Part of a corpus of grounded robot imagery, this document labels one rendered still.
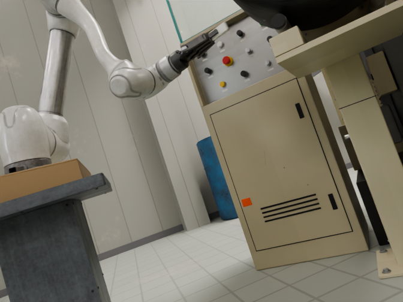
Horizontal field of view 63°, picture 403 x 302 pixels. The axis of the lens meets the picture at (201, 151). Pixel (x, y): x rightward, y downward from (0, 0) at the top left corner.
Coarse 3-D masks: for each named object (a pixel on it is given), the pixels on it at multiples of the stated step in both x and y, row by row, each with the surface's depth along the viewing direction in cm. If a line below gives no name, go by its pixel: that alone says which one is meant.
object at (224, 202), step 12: (204, 144) 381; (204, 156) 386; (216, 156) 374; (204, 168) 393; (216, 168) 375; (216, 180) 378; (216, 192) 382; (228, 192) 371; (216, 204) 393; (228, 204) 372; (228, 216) 375
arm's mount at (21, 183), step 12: (36, 168) 102; (48, 168) 102; (60, 168) 103; (72, 168) 104; (84, 168) 119; (0, 180) 99; (12, 180) 100; (24, 180) 101; (36, 180) 101; (48, 180) 102; (60, 180) 103; (72, 180) 103; (0, 192) 99; (12, 192) 99; (24, 192) 100
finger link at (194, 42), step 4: (200, 36) 115; (192, 40) 116; (196, 40) 116; (200, 40) 115; (204, 40) 115; (184, 44) 116; (188, 44) 116; (192, 44) 116; (196, 44) 115; (188, 48) 116; (192, 48) 116; (184, 52) 116
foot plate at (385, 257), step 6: (378, 252) 138; (384, 252) 136; (390, 252) 134; (378, 258) 132; (384, 258) 130; (390, 258) 129; (378, 264) 127; (384, 264) 125; (390, 264) 123; (396, 264) 122; (378, 270) 122; (384, 270) 118; (390, 270) 118; (396, 270) 117; (402, 270) 116; (378, 276) 117; (384, 276) 116; (390, 276) 116; (396, 276) 115
